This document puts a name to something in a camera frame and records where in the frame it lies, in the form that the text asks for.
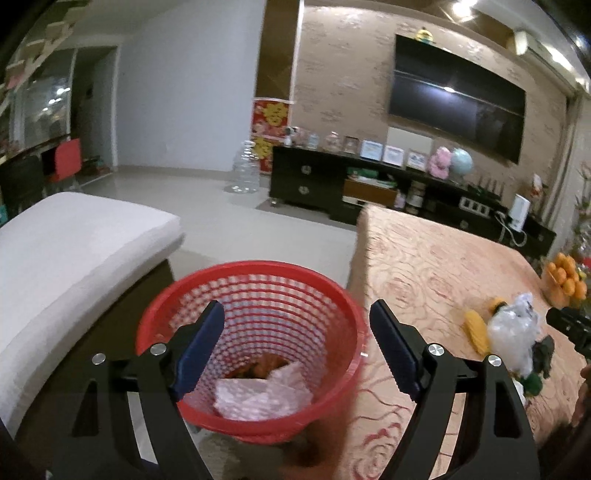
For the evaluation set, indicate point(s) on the black chair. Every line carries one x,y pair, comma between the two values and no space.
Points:
21,182

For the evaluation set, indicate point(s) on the red festive wall poster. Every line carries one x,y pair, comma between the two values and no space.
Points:
270,117

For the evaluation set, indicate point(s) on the white power strip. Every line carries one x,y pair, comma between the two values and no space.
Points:
475,205

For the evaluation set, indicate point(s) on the pale blue globe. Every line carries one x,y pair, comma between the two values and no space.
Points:
461,161

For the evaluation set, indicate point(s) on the white framed picture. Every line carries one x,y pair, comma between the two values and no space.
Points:
394,154

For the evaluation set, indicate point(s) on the flower arrangement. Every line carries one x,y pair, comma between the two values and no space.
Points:
582,207

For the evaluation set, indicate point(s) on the red chair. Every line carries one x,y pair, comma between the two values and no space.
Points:
67,159

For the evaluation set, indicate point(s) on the person's right forearm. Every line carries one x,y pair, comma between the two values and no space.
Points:
582,397

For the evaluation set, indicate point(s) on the pink plush toy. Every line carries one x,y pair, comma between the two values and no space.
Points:
440,161

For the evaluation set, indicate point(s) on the white printed wrapper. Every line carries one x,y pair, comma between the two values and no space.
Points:
519,392

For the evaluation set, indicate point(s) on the red and white doll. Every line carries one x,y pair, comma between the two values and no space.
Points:
535,184

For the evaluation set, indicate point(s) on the ceiling spotlight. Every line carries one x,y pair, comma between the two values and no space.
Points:
461,7

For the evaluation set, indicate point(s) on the white upright router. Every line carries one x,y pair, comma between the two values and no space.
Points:
519,212

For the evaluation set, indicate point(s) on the wooden wall shelves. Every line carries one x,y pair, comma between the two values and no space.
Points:
39,44

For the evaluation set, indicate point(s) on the blue framed picture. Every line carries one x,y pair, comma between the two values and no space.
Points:
371,150

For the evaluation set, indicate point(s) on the white air conditioner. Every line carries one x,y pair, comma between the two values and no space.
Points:
542,48

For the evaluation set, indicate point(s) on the orange peels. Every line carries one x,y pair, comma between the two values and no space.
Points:
258,368

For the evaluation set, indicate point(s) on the black television cabinet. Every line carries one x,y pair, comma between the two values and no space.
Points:
304,177

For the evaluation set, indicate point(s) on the yellow toy figure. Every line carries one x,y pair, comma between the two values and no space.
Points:
425,34

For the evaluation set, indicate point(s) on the framed picture with landscape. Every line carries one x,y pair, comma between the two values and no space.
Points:
417,159

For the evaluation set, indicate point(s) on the dark framed photo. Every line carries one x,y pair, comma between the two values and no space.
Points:
351,145

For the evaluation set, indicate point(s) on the white security camera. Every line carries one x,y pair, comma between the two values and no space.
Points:
290,136

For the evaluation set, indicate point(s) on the white canister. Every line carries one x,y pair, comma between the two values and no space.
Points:
417,196

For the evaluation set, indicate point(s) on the glass jar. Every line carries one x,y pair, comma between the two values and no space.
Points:
331,141

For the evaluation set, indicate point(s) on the white cushioned sofa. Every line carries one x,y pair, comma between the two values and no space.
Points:
78,249

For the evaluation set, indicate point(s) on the clear plastic bag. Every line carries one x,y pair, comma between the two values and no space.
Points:
510,332

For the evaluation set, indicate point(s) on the red plastic mesh basket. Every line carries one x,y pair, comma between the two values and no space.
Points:
286,318

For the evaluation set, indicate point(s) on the black wall television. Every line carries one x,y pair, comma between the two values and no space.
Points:
452,101

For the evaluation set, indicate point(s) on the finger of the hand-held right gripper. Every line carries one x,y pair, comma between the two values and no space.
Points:
570,323

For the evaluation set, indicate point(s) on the yellow corn cob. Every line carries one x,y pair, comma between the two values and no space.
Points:
477,330

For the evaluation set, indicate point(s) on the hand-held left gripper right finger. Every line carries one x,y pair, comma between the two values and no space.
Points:
392,350

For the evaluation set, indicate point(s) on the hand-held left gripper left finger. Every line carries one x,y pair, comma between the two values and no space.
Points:
198,350

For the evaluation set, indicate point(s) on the bowl of oranges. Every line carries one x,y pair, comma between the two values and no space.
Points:
565,279

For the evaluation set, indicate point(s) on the dark green crumpled lump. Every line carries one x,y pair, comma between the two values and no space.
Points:
544,355

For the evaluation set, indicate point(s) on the black router with antennas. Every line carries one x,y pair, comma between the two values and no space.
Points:
485,189

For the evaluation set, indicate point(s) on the green box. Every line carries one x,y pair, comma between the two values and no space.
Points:
369,177

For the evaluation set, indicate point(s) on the white wall panel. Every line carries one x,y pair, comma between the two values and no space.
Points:
408,138

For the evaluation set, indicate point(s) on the clear water jug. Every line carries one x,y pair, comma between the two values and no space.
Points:
243,168

